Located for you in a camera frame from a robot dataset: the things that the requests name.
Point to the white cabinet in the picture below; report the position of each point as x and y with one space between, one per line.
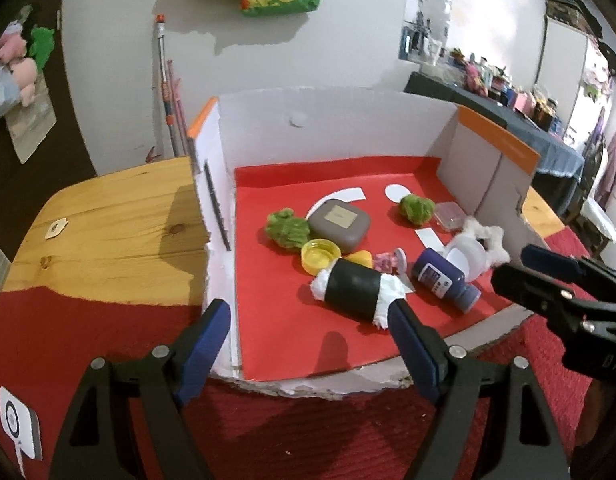
563 50

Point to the yellow plastic cap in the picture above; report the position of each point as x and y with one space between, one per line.
319 257

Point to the clutter of bottles and boxes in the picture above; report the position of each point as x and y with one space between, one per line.
513 95

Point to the black roll with white ends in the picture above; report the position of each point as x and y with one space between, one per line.
353 287

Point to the white square charger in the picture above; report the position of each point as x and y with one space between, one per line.
18 420

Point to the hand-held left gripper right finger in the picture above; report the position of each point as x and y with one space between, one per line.
413 350

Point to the red knitted cloth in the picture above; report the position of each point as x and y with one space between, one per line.
88 330

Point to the pink plush toy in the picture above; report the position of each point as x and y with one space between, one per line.
12 42
25 77

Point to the metal pole with orange tip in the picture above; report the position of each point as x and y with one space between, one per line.
164 80

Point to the green plush toy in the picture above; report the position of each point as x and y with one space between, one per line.
42 47

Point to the clear square plastic container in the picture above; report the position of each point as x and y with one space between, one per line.
449 215

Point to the pink curtain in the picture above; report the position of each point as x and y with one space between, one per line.
615 155

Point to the small pale tag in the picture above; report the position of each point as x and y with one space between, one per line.
57 227

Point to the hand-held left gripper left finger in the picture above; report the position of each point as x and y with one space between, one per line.
203 345

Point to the brown paper bag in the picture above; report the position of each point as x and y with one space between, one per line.
33 130

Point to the white fuzzy star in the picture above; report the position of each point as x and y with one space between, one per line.
493 237

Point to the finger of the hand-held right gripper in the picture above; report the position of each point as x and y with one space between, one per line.
548 260
523 285

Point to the translucent plastic bag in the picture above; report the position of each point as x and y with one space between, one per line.
0 92

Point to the purple paint bottle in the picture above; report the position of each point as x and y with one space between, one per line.
438 272

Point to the small green fuzzy toy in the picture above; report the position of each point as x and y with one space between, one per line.
417 209

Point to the orange cardboard box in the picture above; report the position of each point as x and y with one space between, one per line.
288 330

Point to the blonde doll figurine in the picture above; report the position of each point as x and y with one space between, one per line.
385 261

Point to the grey square case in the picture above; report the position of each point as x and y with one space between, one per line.
340 225

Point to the pink stick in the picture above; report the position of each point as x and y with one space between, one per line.
177 110

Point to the table with dark blue cloth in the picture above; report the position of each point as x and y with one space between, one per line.
553 155

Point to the large green fuzzy toy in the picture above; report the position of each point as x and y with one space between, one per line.
287 230

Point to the white lace cushion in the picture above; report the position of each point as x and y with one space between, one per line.
600 217

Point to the clear plastic lid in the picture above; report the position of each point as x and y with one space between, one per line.
470 257

